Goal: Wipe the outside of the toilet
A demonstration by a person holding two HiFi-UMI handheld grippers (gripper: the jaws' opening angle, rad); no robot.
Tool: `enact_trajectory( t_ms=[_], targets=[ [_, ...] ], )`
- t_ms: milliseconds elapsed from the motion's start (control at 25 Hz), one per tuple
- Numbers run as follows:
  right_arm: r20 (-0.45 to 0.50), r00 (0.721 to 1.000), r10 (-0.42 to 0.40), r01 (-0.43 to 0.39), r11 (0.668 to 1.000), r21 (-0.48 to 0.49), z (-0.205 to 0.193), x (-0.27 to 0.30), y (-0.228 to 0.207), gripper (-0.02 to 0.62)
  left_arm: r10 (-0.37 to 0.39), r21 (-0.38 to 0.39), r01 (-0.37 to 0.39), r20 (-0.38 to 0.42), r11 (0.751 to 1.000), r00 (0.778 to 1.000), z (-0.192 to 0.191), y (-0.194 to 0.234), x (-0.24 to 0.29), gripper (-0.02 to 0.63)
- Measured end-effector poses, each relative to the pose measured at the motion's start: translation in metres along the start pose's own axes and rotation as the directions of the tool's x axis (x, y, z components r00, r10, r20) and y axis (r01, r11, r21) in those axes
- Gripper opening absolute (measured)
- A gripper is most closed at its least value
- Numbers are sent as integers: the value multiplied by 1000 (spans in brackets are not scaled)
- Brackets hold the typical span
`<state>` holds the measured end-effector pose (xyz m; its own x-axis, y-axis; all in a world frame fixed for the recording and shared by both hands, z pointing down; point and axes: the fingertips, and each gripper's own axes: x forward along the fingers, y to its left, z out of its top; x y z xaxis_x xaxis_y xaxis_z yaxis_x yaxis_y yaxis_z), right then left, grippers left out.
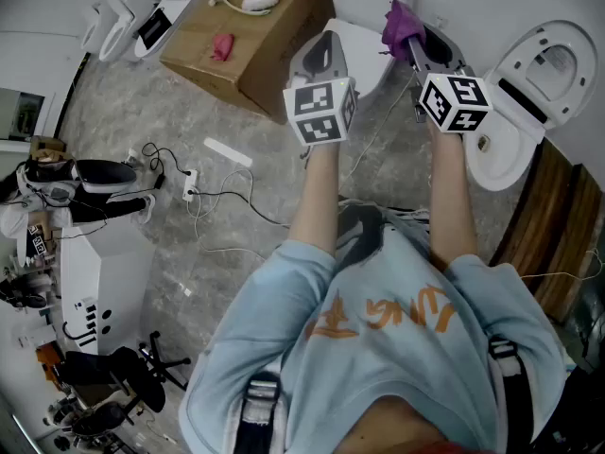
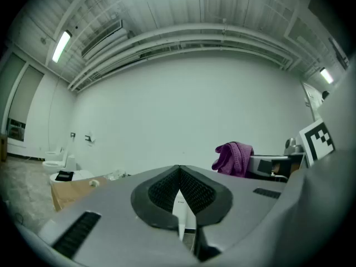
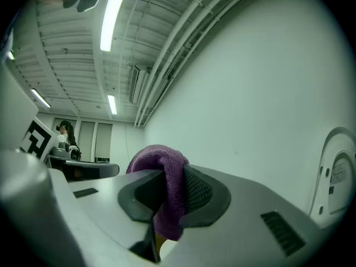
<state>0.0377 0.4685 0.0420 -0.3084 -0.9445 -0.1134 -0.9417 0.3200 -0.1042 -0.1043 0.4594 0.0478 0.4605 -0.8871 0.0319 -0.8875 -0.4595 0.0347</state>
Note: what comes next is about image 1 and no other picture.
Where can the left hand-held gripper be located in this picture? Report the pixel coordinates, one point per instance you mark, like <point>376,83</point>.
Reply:
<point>314,99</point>

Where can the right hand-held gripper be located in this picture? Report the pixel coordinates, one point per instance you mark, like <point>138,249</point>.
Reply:
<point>465,90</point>

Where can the purple microfibre cloth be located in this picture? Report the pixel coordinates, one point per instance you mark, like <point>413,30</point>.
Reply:
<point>399,29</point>

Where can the white toilet with lid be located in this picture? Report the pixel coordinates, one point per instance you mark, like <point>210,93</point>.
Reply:
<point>496,159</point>
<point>368,55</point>

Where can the person's left forearm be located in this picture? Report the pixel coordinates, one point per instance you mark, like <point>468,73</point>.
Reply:
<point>316,197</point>

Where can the person's right forearm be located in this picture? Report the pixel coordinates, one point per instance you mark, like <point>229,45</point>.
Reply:
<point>449,197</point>

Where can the white toilet with open lid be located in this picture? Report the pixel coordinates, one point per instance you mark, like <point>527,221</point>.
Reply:
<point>496,159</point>

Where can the white smart toilet black panel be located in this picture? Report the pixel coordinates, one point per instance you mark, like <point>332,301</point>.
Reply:
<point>179,3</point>

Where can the white toilet with raised seat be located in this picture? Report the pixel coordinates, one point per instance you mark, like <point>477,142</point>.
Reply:
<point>115,36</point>

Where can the large brown cardboard box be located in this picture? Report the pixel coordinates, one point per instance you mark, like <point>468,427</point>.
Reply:
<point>264,55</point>

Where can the red cloth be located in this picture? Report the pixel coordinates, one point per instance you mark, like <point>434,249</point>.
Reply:
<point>223,46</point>

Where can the person's grey black-patterned garment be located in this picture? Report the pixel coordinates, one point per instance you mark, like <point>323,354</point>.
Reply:
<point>406,218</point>

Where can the white power strip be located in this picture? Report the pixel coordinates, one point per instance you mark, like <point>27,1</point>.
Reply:
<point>190,185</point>

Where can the brown wooden panel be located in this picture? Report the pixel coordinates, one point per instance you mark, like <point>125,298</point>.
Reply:
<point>543,215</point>

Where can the small cardboard box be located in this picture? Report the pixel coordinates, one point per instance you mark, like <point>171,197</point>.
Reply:
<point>47,145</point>

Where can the white cabinet with black fittings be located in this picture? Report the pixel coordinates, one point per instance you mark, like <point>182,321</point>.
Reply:
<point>118,277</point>

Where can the person's light blue shirt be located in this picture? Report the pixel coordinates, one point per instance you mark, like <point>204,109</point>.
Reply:
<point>378,371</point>

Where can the black office chair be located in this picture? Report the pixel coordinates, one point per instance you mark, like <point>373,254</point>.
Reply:
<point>137,376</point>

